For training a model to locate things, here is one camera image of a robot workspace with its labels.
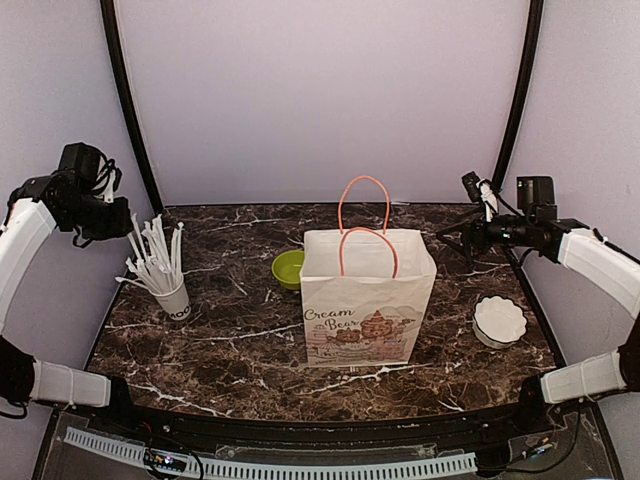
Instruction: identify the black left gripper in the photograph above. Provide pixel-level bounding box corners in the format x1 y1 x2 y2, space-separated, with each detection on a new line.
62 190 132 240

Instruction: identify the black frame post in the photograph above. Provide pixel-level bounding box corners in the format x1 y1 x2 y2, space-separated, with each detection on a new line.
100 0 164 214
491 0 544 191

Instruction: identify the grey slotted cable duct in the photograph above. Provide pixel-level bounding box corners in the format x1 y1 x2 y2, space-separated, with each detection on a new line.
63 427 477 479

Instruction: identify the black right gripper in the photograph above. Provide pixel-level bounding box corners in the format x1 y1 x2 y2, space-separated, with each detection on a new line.
437 203 535 258

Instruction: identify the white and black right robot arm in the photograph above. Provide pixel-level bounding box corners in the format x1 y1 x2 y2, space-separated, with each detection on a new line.
436 215 639 434

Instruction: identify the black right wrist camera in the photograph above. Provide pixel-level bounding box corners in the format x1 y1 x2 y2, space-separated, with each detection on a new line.
461 171 499 222

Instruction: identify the white scalloped ceramic bowl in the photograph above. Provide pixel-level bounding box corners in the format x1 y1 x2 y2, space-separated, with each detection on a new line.
472 296 527 349

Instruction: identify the lime green plastic bowl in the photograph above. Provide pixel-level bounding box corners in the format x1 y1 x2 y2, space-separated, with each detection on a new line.
271 250 305 291

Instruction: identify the black right frame post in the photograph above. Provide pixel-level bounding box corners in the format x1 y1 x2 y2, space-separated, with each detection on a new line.
491 0 544 191

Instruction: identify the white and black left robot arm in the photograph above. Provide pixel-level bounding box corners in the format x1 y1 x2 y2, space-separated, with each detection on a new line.
1 173 141 436

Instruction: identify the white paper takeout bag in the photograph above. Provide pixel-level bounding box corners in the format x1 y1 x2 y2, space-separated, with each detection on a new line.
298 174 439 369

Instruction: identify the white paper cup holding straws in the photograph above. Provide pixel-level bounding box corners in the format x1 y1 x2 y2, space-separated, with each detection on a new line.
149 274 192 320

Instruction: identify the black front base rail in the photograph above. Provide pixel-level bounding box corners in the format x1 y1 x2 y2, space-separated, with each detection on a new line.
33 397 627 479

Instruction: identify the black left frame post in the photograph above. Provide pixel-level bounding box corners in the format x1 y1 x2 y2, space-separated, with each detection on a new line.
100 0 164 214

